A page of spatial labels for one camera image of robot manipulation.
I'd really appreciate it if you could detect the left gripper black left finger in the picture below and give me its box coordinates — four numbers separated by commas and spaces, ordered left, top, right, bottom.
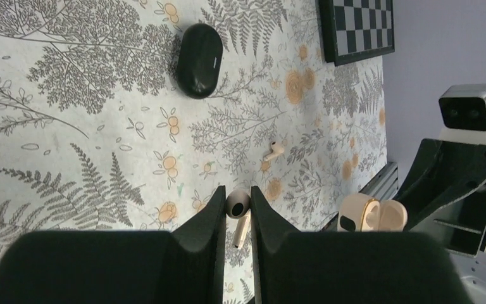
0, 186, 226, 303

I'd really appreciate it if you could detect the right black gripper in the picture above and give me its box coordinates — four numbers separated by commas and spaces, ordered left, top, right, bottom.
394, 139, 486, 257

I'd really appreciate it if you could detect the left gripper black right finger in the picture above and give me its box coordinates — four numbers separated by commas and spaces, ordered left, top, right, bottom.
251, 186, 471, 303

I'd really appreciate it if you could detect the pink earbud charging case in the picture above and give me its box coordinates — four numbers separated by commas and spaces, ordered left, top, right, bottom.
337, 193, 408, 232

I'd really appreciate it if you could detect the black earbud charging case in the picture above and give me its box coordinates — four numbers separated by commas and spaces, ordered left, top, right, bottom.
176, 23, 223, 99

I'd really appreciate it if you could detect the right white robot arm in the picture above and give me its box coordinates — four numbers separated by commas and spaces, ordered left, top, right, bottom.
395, 139, 486, 303

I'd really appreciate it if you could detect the black white checkerboard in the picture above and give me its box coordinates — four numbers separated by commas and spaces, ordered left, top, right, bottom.
318, 0, 395, 66

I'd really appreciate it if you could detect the floral table mat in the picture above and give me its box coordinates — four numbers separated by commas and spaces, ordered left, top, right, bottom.
0, 1, 387, 259

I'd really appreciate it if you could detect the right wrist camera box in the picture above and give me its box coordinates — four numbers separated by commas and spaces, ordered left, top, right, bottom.
439, 84, 486, 145

